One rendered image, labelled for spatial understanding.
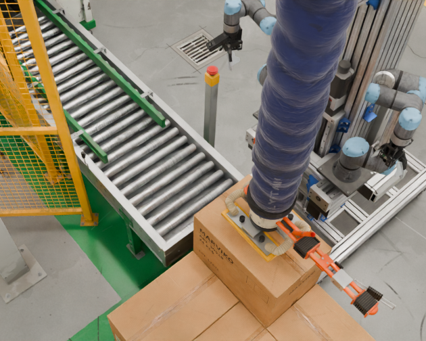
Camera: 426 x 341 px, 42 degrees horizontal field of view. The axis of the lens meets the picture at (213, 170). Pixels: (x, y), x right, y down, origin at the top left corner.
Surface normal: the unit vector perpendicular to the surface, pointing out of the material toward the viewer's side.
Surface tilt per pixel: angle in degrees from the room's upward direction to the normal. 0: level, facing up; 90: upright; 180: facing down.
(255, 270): 0
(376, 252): 0
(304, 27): 87
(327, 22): 77
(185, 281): 0
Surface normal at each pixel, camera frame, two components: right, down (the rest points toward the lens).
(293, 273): 0.04, -0.57
